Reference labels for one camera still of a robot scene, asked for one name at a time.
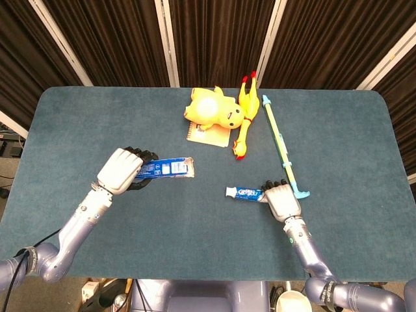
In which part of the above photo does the blue white toothpaste tube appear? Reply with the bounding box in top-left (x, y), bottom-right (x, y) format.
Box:
top-left (225, 185), bottom-right (268, 202)

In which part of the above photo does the yellow plush toy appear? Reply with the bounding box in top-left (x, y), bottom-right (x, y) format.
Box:
top-left (183, 85), bottom-right (245, 131)

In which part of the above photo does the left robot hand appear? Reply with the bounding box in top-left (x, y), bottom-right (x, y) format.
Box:
top-left (96, 146), bottom-right (160, 196)

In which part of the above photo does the dark brown curtain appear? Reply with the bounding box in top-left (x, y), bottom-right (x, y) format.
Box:
top-left (0, 0), bottom-right (416, 183)

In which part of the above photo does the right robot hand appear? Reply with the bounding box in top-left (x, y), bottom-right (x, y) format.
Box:
top-left (261, 179), bottom-right (302, 222)

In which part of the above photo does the lavender robot base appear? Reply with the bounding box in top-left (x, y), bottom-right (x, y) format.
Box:
top-left (129, 278), bottom-right (270, 312)

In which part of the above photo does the black curved object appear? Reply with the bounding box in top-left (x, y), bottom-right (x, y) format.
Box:
top-left (80, 282), bottom-right (128, 312)

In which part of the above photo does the blue felt table mat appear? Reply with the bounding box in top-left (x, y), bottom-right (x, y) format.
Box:
top-left (0, 86), bottom-right (416, 283)

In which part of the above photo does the small white carton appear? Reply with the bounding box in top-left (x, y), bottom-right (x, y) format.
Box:
top-left (81, 281), bottom-right (100, 304)

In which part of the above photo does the white partition frame post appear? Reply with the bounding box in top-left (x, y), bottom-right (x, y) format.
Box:
top-left (255, 0), bottom-right (286, 89)
top-left (0, 110), bottom-right (29, 140)
top-left (28, 0), bottom-right (94, 87)
top-left (154, 0), bottom-right (180, 88)
top-left (356, 31), bottom-right (416, 91)

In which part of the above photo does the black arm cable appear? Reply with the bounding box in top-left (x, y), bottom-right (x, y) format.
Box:
top-left (6, 228), bottom-right (62, 312)

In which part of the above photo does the white round bowl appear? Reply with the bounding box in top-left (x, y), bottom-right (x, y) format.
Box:
top-left (276, 290), bottom-right (313, 312)

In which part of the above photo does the grey electronic device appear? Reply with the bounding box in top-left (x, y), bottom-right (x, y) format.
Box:
top-left (0, 138), bottom-right (24, 158)

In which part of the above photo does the yellow rubber chicken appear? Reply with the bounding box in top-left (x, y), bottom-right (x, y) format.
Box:
top-left (231, 70), bottom-right (261, 161)

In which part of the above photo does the blue toothpaste box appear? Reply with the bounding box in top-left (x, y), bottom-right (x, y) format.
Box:
top-left (131, 156), bottom-right (196, 180)

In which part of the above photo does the tan spiral notebook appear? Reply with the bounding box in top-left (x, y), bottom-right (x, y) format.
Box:
top-left (186, 120), bottom-right (232, 149)

